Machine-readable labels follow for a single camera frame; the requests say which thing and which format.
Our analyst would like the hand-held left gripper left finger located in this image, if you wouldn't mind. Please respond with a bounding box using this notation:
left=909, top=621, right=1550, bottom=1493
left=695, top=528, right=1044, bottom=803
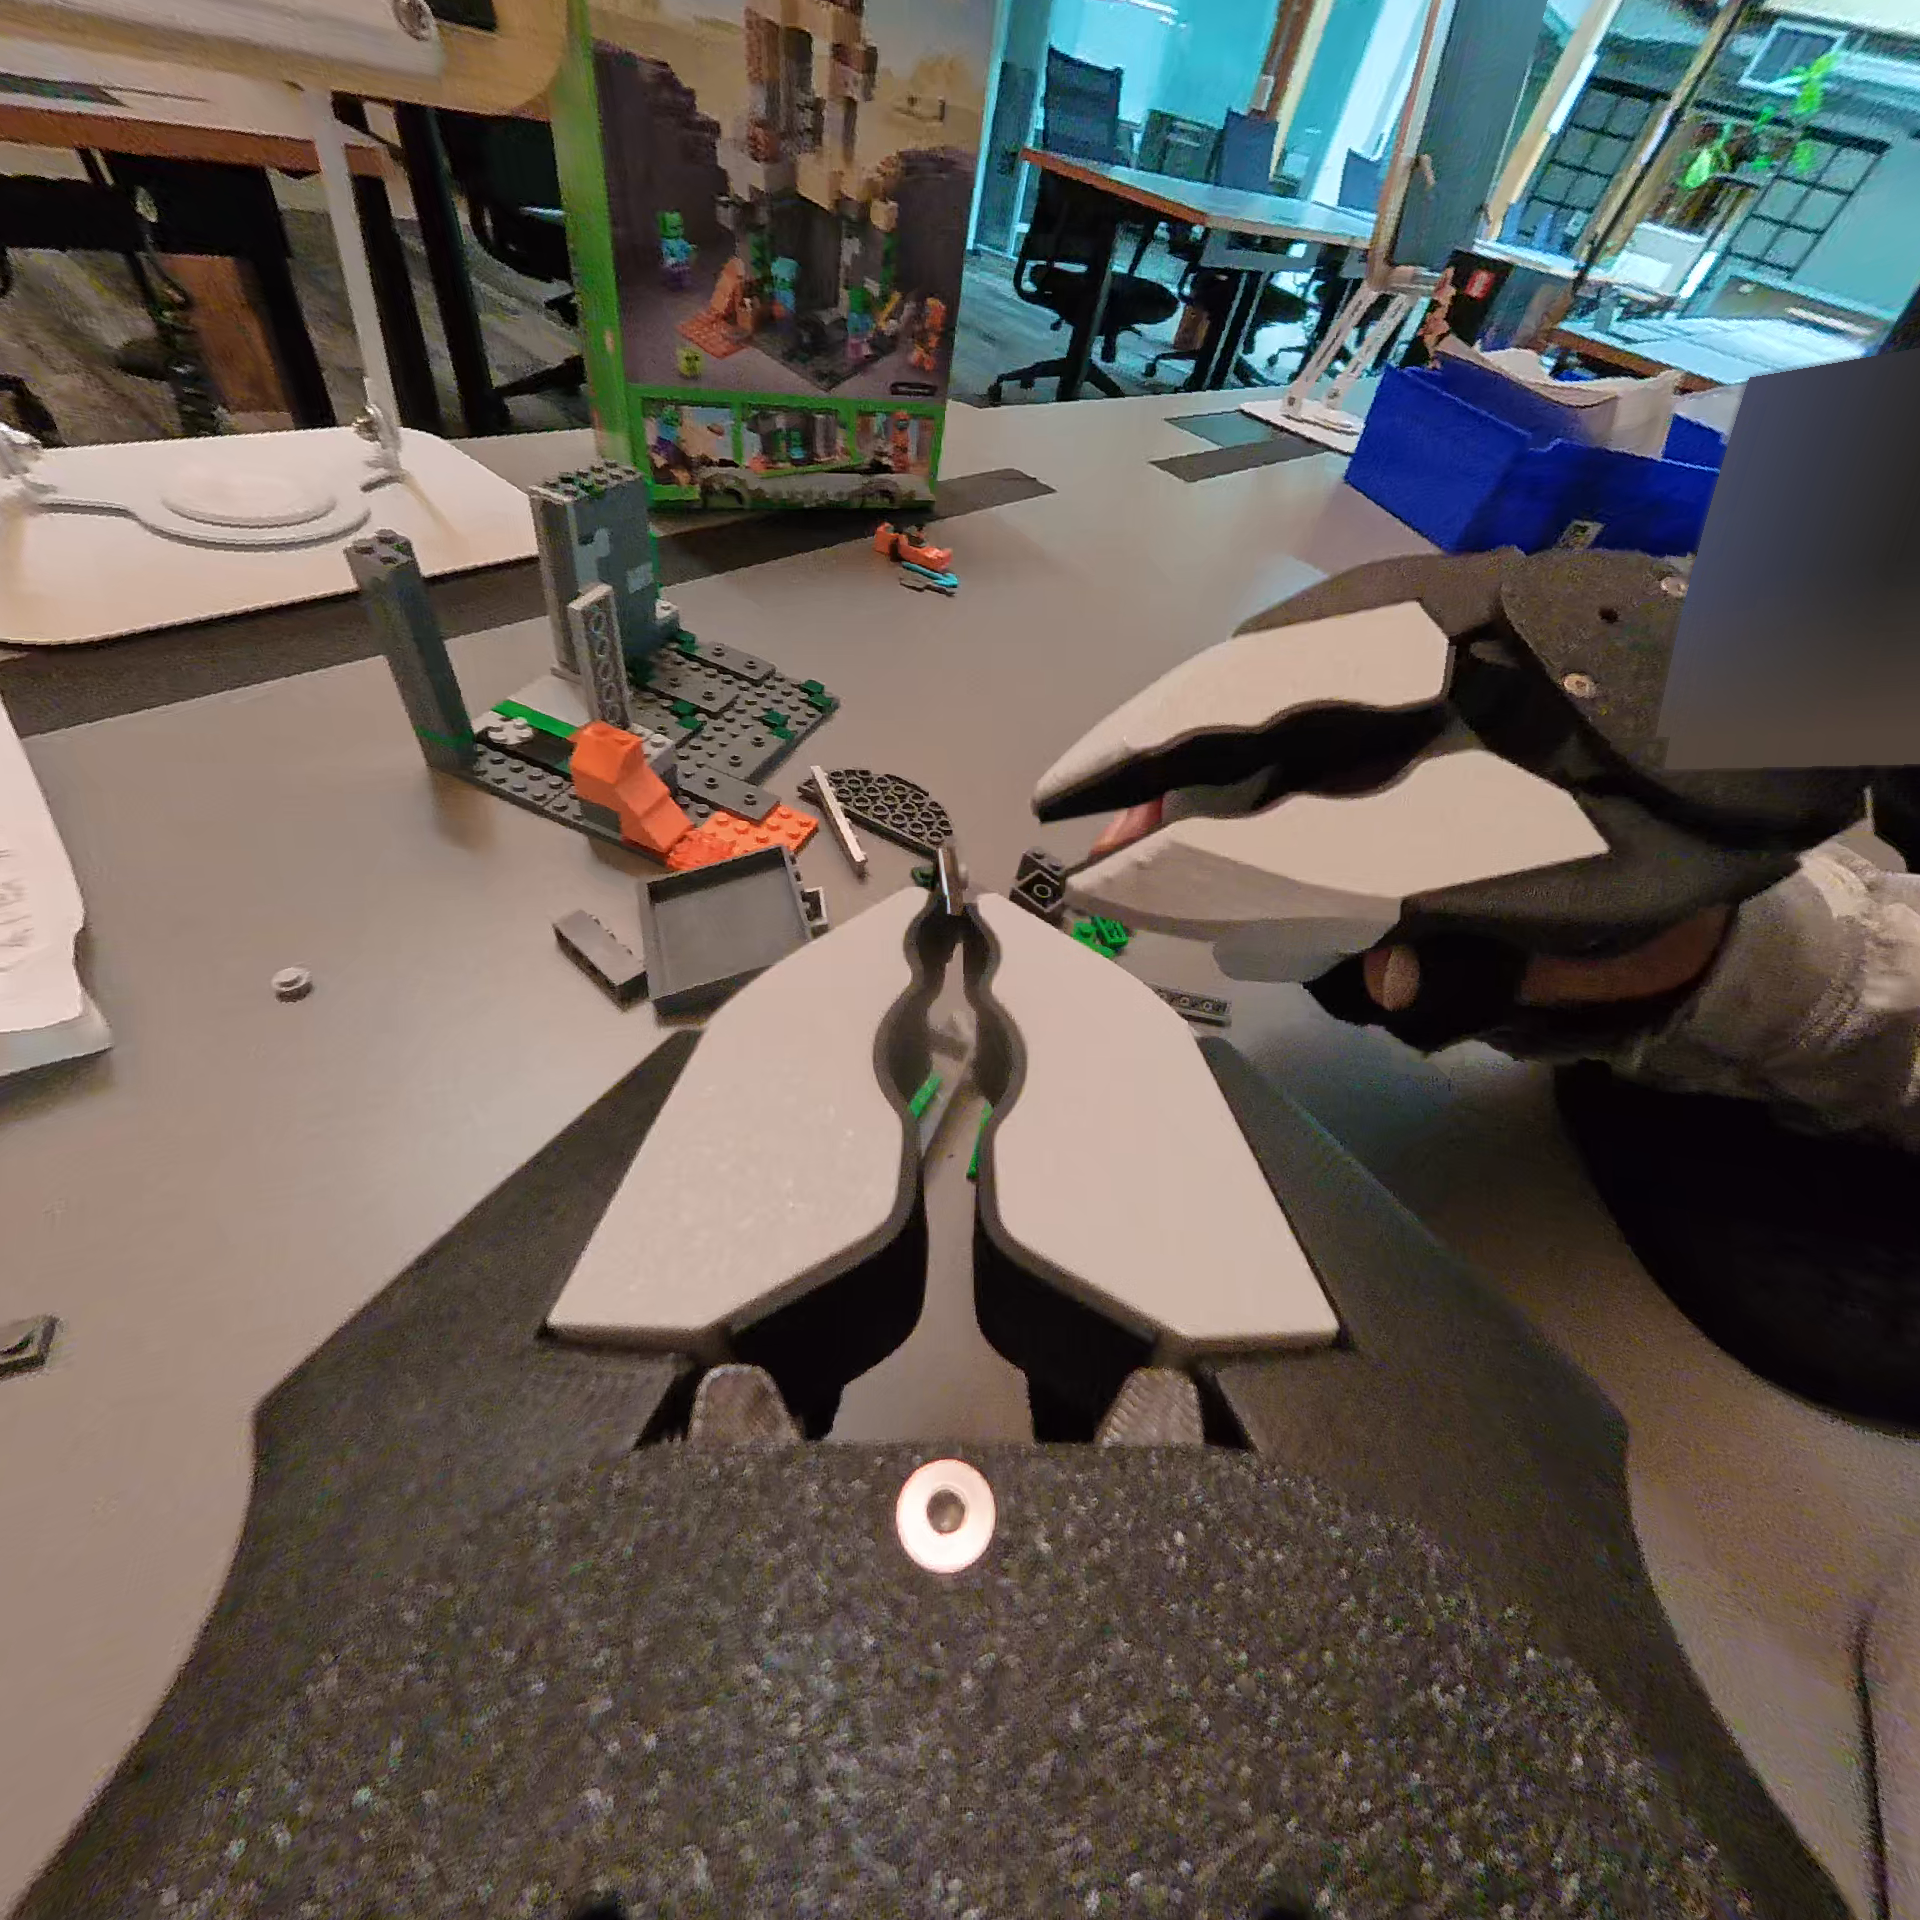
left=550, top=891, right=938, bottom=1354

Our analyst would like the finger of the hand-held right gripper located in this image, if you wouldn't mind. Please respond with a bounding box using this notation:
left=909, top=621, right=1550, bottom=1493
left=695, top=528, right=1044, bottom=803
left=1035, top=601, right=1461, bottom=829
left=1066, top=745, right=1614, bottom=986

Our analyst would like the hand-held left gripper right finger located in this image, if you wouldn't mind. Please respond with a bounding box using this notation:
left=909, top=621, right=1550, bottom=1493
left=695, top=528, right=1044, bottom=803
left=966, top=891, right=1343, bottom=1359

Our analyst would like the person's right forearm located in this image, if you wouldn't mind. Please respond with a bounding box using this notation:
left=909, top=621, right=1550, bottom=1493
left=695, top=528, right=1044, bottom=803
left=1621, top=826, right=1920, bottom=1148

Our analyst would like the grey lego brick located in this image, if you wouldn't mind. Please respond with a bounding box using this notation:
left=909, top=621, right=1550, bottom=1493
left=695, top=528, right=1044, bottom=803
left=552, top=911, right=654, bottom=1004

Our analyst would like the orange lego plate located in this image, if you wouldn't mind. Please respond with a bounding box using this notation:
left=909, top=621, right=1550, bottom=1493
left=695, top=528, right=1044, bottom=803
left=667, top=805, right=821, bottom=876

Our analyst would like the thin light grey lego plate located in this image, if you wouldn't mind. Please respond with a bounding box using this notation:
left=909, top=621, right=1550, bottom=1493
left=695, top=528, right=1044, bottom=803
left=805, top=767, right=872, bottom=877

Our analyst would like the dark grey half-round lego plate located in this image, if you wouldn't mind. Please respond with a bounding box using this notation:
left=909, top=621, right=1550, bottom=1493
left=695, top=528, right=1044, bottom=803
left=826, top=768, right=964, bottom=856

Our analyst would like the orange lego slope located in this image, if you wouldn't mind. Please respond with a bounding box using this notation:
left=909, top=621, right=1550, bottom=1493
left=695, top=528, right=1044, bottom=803
left=571, top=721, right=698, bottom=860

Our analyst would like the grey lego baseplate build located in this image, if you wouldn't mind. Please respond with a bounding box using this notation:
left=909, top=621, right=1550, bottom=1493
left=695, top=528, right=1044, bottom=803
left=535, top=458, right=672, bottom=682
left=451, top=585, right=845, bottom=876

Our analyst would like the dark blue-grey lego bar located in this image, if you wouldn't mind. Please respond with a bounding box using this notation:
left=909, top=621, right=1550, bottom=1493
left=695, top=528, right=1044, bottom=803
left=344, top=533, right=483, bottom=779

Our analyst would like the lego set box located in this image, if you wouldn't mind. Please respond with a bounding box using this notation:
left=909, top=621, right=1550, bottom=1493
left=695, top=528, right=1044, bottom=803
left=565, top=0, right=1002, bottom=511

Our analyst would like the person's right hand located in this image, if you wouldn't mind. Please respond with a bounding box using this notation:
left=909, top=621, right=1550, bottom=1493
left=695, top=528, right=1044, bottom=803
left=1359, top=911, right=1744, bottom=1017

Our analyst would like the blue storage bin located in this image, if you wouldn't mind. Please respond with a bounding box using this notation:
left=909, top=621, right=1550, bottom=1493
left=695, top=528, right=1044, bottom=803
left=1343, top=362, right=1730, bottom=560

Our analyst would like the black office chair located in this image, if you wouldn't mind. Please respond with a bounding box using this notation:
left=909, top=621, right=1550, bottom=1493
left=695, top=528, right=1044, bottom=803
left=1159, top=106, right=1299, bottom=384
left=991, top=47, right=1176, bottom=397

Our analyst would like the white printed paper bag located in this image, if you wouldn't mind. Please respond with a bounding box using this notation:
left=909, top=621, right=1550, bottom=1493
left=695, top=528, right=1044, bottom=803
left=0, top=707, right=116, bottom=1085

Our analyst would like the dark grey lego window frame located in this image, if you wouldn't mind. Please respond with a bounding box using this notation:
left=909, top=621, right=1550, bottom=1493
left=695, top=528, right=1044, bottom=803
left=639, top=850, right=821, bottom=1019

